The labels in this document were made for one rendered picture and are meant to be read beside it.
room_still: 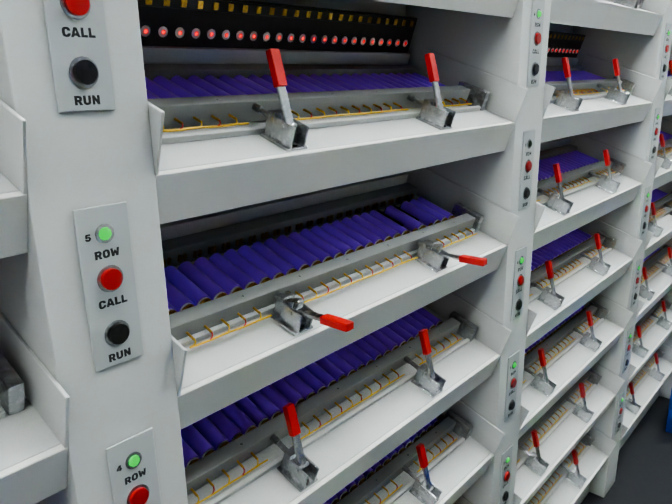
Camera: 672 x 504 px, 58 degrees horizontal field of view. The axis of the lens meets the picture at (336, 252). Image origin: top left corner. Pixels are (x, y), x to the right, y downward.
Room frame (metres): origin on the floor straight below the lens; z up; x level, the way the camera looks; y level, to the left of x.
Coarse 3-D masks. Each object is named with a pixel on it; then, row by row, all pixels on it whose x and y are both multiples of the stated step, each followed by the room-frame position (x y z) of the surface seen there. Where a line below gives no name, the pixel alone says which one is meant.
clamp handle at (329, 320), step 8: (296, 304) 0.58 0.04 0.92; (304, 312) 0.58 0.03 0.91; (312, 312) 0.57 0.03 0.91; (320, 320) 0.56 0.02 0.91; (328, 320) 0.55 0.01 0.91; (336, 320) 0.55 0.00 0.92; (344, 320) 0.55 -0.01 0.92; (336, 328) 0.54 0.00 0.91; (344, 328) 0.54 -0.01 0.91; (352, 328) 0.54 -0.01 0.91
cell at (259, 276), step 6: (228, 252) 0.67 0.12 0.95; (234, 252) 0.67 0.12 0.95; (228, 258) 0.66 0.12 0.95; (234, 258) 0.66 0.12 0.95; (240, 258) 0.66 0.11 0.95; (234, 264) 0.66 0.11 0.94; (240, 264) 0.65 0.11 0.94; (246, 264) 0.65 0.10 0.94; (252, 264) 0.65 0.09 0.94; (246, 270) 0.64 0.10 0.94; (252, 270) 0.64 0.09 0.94; (258, 270) 0.64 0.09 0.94; (252, 276) 0.64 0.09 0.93; (258, 276) 0.63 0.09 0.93; (264, 276) 0.63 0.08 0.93; (258, 282) 0.63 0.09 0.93
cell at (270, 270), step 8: (240, 248) 0.68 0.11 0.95; (248, 248) 0.68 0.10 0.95; (248, 256) 0.67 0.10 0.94; (256, 256) 0.67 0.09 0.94; (256, 264) 0.66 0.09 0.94; (264, 264) 0.66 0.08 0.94; (272, 264) 0.66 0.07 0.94; (264, 272) 0.65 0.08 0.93; (272, 272) 0.65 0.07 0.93; (280, 272) 0.65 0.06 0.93
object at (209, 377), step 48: (336, 192) 0.86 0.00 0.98; (432, 192) 1.00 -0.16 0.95; (480, 240) 0.90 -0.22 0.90; (336, 288) 0.68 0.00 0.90; (384, 288) 0.70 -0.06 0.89; (432, 288) 0.76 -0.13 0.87; (240, 336) 0.55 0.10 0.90; (288, 336) 0.57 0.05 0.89; (336, 336) 0.62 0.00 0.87; (192, 384) 0.48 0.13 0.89; (240, 384) 0.52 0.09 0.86
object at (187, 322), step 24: (408, 240) 0.79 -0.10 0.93; (432, 240) 0.84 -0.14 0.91; (336, 264) 0.69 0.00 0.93; (360, 264) 0.71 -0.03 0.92; (264, 288) 0.60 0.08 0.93; (288, 288) 0.62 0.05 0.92; (312, 288) 0.64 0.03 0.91; (192, 312) 0.54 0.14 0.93; (216, 312) 0.55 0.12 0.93; (240, 312) 0.57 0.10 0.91; (192, 336) 0.52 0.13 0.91; (216, 336) 0.53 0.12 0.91
